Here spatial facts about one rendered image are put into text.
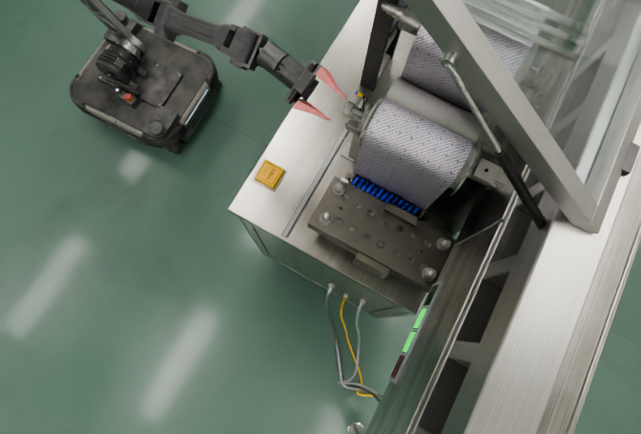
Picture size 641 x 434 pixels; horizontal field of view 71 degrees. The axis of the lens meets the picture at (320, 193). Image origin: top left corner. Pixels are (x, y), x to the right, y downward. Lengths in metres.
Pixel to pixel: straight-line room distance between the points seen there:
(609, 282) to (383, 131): 0.54
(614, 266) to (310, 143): 0.91
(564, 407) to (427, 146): 0.57
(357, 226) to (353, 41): 0.70
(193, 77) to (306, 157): 1.11
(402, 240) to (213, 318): 1.27
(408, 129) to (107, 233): 1.81
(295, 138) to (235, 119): 1.09
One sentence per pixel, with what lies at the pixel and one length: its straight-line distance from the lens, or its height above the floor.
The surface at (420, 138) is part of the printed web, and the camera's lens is 1.07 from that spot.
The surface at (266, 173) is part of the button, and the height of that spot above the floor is 0.92.
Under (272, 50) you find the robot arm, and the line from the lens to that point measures 1.02.
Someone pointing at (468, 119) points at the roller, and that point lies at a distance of 1.22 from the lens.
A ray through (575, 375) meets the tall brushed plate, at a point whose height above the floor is 1.44.
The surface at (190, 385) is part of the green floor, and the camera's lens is 2.35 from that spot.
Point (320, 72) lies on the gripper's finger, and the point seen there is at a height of 1.44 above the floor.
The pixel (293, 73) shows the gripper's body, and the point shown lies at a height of 1.42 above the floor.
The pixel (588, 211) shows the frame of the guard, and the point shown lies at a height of 1.69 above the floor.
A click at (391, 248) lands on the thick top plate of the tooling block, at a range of 1.27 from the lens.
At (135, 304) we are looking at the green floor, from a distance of 2.42.
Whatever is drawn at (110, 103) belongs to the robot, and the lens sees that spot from 2.48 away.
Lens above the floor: 2.27
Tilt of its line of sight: 74 degrees down
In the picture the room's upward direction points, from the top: 5 degrees clockwise
